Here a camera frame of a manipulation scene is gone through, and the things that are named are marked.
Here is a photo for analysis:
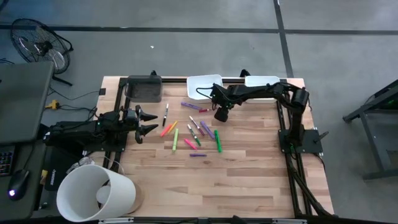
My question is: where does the silver table bracket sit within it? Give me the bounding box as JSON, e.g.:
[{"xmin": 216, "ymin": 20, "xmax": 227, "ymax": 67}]
[
  {"xmin": 272, "ymin": 218, "xmax": 307, "ymax": 224},
  {"xmin": 98, "ymin": 217, "xmax": 134, "ymax": 224}
]

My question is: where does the white marker maroon cap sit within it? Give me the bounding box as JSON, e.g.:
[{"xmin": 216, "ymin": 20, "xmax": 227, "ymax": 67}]
[{"xmin": 188, "ymin": 115, "xmax": 206, "ymax": 137}]

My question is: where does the grey laptop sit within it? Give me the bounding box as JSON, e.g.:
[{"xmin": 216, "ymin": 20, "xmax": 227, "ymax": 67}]
[{"xmin": 0, "ymin": 61, "xmax": 54, "ymax": 146}]

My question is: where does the white marker green cap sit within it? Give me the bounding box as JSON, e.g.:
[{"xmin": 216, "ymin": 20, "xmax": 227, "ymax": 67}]
[{"xmin": 187, "ymin": 124, "xmax": 202, "ymax": 147}]

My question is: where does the long purple marker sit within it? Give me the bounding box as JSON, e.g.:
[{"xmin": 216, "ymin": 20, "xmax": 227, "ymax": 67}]
[{"xmin": 180, "ymin": 101, "xmax": 203, "ymax": 111}]

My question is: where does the black metal stand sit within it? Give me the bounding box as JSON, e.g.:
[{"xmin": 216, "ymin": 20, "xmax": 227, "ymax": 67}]
[{"xmin": 342, "ymin": 79, "xmax": 398, "ymax": 181}]

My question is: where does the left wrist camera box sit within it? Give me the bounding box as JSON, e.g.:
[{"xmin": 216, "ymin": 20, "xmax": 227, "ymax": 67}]
[{"xmin": 125, "ymin": 108, "xmax": 138, "ymax": 125}]

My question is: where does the white plastic bin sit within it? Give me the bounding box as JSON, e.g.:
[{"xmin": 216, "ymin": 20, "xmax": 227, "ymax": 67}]
[
  {"xmin": 244, "ymin": 75, "xmax": 280, "ymax": 105},
  {"xmin": 186, "ymin": 73, "xmax": 224, "ymax": 105}
]

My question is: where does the backlit keyboard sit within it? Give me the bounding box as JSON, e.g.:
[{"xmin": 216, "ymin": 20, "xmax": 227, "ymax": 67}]
[{"xmin": 0, "ymin": 146, "xmax": 16, "ymax": 177}]

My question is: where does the white light bulb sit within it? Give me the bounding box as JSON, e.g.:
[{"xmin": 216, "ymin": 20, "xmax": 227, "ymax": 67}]
[{"xmin": 95, "ymin": 185, "xmax": 112, "ymax": 205}]

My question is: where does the black marker white cap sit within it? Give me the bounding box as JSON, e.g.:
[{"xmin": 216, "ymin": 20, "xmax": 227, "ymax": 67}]
[{"xmin": 162, "ymin": 103, "xmax": 170, "ymax": 128}]

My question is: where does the light green highlighter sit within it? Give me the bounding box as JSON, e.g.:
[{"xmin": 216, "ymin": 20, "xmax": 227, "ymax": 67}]
[{"xmin": 172, "ymin": 128, "xmax": 180, "ymax": 153}]

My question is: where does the black mat white print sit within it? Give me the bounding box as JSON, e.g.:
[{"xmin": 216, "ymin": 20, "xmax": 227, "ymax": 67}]
[{"xmin": 44, "ymin": 146, "xmax": 82, "ymax": 192}]

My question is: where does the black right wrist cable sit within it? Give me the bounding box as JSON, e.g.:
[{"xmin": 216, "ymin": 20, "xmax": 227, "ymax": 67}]
[{"xmin": 195, "ymin": 86, "xmax": 217, "ymax": 101}]

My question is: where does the grey translucent plastic bin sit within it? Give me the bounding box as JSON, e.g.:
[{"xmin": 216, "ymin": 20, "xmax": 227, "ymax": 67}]
[{"xmin": 124, "ymin": 75, "xmax": 164, "ymax": 104}]

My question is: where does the white lamp shade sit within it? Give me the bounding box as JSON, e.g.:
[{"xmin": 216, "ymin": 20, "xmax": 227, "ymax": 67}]
[{"xmin": 56, "ymin": 164, "xmax": 137, "ymax": 223}]

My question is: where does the purple highlighter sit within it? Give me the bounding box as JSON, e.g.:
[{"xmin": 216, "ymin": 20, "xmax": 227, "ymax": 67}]
[{"xmin": 200, "ymin": 120, "xmax": 216, "ymax": 140}]

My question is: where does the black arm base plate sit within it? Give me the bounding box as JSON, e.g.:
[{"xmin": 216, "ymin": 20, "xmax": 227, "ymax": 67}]
[
  {"xmin": 278, "ymin": 128, "xmax": 330, "ymax": 154},
  {"xmin": 82, "ymin": 133, "xmax": 128, "ymax": 152}
]

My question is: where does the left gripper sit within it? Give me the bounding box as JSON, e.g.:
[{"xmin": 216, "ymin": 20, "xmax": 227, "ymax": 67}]
[{"xmin": 119, "ymin": 105, "xmax": 159, "ymax": 145}]

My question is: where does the black computer mouse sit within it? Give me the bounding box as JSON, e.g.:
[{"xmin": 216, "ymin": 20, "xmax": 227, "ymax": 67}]
[{"xmin": 7, "ymin": 169, "xmax": 30, "ymax": 202}]

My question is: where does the black floor fan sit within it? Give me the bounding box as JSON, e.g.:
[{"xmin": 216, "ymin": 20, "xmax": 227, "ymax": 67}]
[{"xmin": 10, "ymin": 17, "xmax": 75, "ymax": 87}]

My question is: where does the white lamp cord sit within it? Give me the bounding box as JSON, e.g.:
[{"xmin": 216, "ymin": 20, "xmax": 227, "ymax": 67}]
[{"xmin": 66, "ymin": 156, "xmax": 96, "ymax": 174}]

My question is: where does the dark grey desk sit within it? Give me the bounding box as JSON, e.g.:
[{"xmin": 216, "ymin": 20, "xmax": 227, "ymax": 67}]
[{"xmin": 0, "ymin": 139, "xmax": 50, "ymax": 220}]

